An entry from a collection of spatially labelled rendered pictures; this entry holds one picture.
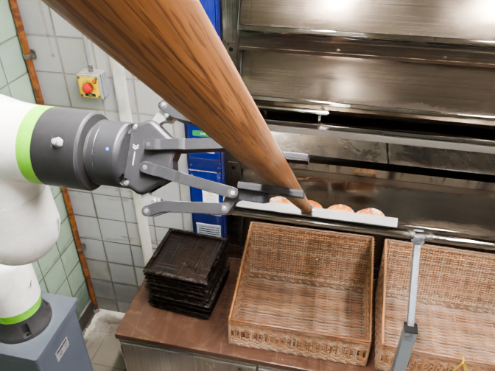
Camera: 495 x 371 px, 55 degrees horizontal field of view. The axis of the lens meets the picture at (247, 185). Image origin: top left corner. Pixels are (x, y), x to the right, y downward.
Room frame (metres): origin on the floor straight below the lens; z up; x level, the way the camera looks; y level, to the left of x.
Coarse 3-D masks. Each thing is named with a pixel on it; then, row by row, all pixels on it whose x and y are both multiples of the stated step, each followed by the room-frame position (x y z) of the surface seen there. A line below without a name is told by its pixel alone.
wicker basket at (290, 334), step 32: (256, 224) 1.67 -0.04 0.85; (256, 256) 1.62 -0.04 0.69; (288, 256) 1.60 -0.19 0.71; (352, 256) 1.56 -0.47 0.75; (256, 288) 1.51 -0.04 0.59; (288, 288) 1.52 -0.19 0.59; (320, 288) 1.52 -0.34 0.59; (352, 288) 1.51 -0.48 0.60; (256, 320) 1.33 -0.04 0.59; (288, 320) 1.33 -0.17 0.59; (320, 320) 1.33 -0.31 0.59; (352, 320) 1.33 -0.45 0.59; (288, 352) 1.17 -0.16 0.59; (320, 352) 1.15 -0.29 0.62; (352, 352) 1.17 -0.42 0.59
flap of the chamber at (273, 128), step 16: (272, 112) 1.69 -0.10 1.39; (288, 112) 1.70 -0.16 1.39; (272, 128) 1.54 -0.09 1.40; (288, 128) 1.53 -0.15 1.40; (304, 128) 1.52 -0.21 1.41; (384, 128) 1.54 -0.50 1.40; (400, 128) 1.55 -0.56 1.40; (416, 128) 1.55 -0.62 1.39; (432, 128) 1.56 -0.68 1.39; (448, 128) 1.56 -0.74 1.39; (464, 128) 1.56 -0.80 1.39; (480, 128) 1.57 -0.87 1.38; (416, 144) 1.43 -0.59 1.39; (432, 144) 1.42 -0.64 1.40; (448, 144) 1.41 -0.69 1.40; (464, 144) 1.40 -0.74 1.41
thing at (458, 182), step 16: (320, 160) 1.67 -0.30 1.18; (336, 160) 1.67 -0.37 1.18; (352, 160) 1.67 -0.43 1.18; (368, 176) 1.61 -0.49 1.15; (384, 176) 1.59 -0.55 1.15; (400, 176) 1.58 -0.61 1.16; (416, 176) 1.57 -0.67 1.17; (432, 176) 1.56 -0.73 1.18; (448, 176) 1.55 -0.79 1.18; (464, 176) 1.55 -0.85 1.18; (480, 176) 1.55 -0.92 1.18
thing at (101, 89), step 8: (80, 72) 1.80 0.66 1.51; (96, 72) 1.80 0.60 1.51; (104, 72) 1.81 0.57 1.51; (80, 80) 1.78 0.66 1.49; (88, 80) 1.77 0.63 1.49; (96, 80) 1.77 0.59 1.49; (104, 80) 1.80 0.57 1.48; (80, 88) 1.78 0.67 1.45; (96, 88) 1.77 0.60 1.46; (104, 88) 1.79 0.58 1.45; (88, 96) 1.78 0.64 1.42; (96, 96) 1.77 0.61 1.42; (104, 96) 1.78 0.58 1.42
